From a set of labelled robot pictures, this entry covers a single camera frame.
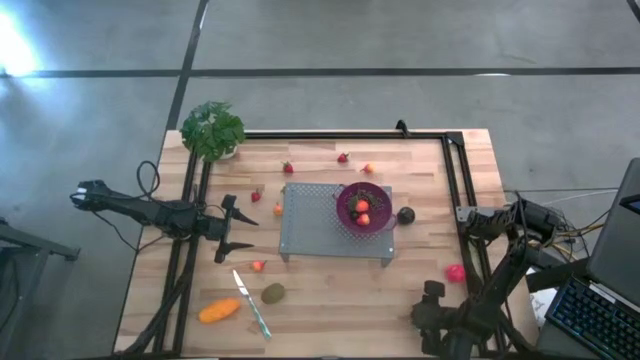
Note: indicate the grey laptop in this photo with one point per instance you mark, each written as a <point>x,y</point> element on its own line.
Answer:
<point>615,250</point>

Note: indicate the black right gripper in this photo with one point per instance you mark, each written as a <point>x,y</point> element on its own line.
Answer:
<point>430,315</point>

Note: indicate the pink-red round fruit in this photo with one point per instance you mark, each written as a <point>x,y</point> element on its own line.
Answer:
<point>455,273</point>

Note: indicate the small orange-red peach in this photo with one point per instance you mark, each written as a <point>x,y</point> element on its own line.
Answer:
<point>368,169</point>
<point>277,210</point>
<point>258,266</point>

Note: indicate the brown-green kiwi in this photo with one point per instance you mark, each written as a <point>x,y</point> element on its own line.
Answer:
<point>272,293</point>

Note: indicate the black backlit keyboard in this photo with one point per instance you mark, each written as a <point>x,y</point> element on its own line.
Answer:
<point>595,315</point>

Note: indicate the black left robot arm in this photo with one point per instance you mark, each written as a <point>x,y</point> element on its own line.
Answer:
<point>150,212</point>

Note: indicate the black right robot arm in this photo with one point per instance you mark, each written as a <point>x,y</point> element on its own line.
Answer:
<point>530,215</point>

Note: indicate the dark round avocado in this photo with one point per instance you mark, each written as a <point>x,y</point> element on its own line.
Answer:
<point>405,215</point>

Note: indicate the red plastic strawberry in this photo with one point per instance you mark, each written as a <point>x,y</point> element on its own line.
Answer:
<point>362,206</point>
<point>287,168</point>
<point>343,158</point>
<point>256,196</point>

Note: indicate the grey perforated metal shelf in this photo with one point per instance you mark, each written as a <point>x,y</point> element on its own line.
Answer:
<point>310,225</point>

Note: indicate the white plant pot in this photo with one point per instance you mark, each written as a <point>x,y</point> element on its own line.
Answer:
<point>229,154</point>

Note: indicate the grey metal mounting plate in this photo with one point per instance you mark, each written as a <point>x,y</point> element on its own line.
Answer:
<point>462,212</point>

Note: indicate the red strawberry toy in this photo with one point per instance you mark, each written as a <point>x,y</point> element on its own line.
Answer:
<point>363,219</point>

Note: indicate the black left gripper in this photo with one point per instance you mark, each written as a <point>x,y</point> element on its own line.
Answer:
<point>215,229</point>

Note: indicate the white paper sheet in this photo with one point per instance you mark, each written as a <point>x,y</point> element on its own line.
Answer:
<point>542,305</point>

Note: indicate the purple metal colander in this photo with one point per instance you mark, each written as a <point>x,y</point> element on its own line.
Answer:
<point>377,220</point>

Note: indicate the grey side table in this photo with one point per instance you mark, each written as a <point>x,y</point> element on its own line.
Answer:
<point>30,242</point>

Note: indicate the green leafy plant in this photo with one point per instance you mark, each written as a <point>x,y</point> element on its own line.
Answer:
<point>212,130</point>

